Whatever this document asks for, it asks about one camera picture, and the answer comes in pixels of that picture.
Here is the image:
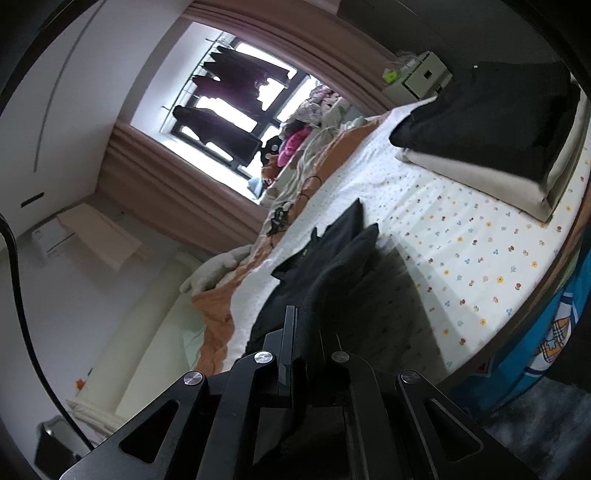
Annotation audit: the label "dark hanging garment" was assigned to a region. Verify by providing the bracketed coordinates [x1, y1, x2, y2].
[191, 73, 269, 117]
[209, 43, 297, 87]

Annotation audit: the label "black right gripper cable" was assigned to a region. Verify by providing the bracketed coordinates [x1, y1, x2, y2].
[0, 216, 96, 454]

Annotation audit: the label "orange blanket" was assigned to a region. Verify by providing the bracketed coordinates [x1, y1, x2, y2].
[191, 121, 394, 376]

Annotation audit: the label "white floral bed sheet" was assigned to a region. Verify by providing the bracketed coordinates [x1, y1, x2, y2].
[226, 98, 591, 385]

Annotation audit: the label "metal clothes rail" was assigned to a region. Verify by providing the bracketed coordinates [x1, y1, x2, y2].
[161, 38, 219, 112]

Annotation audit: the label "folded black and beige clothes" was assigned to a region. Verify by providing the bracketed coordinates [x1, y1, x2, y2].
[398, 87, 591, 223]

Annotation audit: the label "pink plush toy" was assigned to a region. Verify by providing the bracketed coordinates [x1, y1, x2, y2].
[276, 126, 311, 165]

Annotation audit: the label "pile of light clothes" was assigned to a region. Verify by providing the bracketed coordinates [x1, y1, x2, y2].
[281, 84, 343, 136]

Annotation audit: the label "blue grey shaggy rug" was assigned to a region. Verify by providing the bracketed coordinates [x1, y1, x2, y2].
[479, 382, 591, 480]

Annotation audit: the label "black cable bundle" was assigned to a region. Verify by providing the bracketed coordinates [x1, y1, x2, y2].
[267, 174, 325, 237]

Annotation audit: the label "black penguin plush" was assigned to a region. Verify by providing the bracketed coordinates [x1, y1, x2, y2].
[259, 135, 284, 165]

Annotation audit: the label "long black hanging coat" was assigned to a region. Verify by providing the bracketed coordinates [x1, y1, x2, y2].
[172, 104, 262, 170]

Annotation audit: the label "beige hanging towel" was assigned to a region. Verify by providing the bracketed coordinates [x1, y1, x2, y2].
[57, 202, 142, 271]

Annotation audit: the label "dark framed window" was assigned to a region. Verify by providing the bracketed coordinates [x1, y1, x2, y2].
[128, 17, 325, 200]

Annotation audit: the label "black button shirt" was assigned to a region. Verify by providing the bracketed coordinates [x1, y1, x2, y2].
[247, 198, 416, 480]

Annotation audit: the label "pale green pillow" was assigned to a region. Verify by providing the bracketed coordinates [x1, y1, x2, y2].
[181, 318, 209, 366]

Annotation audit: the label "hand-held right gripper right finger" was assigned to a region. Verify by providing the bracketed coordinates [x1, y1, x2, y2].
[318, 330, 541, 480]

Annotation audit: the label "cream bed frame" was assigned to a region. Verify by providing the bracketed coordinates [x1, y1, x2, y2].
[66, 248, 209, 435]

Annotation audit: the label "pile of clothes by window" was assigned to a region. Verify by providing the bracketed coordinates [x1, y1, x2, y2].
[271, 117, 371, 195]

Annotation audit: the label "pink curtain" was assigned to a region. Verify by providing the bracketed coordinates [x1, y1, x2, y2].
[184, 0, 403, 114]
[98, 117, 274, 253]

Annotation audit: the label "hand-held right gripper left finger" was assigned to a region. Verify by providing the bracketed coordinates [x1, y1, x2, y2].
[59, 305, 309, 480]

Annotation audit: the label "beige plush toy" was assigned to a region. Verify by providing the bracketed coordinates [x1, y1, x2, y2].
[178, 244, 253, 295]

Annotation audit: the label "white nightstand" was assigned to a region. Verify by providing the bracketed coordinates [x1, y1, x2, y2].
[382, 50, 454, 101]

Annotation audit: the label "white air conditioner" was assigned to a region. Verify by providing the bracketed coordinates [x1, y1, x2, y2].
[29, 224, 78, 265]

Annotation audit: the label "black folded garment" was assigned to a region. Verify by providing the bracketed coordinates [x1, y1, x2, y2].
[389, 59, 583, 184]

